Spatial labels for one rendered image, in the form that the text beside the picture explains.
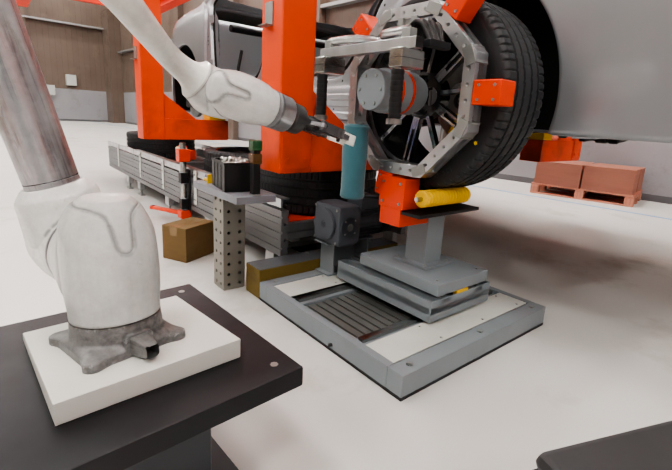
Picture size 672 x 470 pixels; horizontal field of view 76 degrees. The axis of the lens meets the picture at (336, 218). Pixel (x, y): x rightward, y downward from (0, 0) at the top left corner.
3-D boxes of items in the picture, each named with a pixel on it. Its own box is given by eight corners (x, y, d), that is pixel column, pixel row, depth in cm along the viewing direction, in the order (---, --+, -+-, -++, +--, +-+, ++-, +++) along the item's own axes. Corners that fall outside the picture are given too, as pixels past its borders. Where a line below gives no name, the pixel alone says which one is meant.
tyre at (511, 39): (593, 58, 125) (446, -25, 160) (556, 46, 110) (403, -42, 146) (470, 221, 163) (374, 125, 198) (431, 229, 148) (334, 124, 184)
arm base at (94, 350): (97, 385, 66) (94, 352, 65) (46, 342, 79) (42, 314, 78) (200, 342, 80) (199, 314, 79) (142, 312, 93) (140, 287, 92)
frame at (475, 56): (472, 185, 132) (497, -7, 119) (460, 186, 128) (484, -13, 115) (356, 164, 173) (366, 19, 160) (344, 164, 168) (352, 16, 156)
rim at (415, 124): (554, 69, 134) (449, 4, 161) (516, 60, 119) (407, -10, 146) (467, 193, 163) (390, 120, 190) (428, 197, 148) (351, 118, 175)
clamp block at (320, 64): (344, 74, 144) (345, 58, 142) (323, 71, 138) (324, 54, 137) (335, 75, 147) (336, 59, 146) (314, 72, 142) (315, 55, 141)
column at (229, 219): (244, 286, 191) (245, 194, 182) (223, 290, 185) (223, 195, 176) (234, 279, 199) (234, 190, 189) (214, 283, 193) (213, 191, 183)
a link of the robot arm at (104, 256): (82, 339, 68) (67, 204, 64) (50, 308, 81) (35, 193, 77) (178, 310, 80) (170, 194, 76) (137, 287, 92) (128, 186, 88)
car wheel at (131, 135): (206, 155, 476) (205, 133, 471) (173, 160, 413) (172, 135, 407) (152, 151, 488) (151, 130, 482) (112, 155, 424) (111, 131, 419)
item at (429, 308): (487, 302, 168) (490, 279, 166) (428, 326, 146) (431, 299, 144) (394, 265, 206) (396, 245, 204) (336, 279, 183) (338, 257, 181)
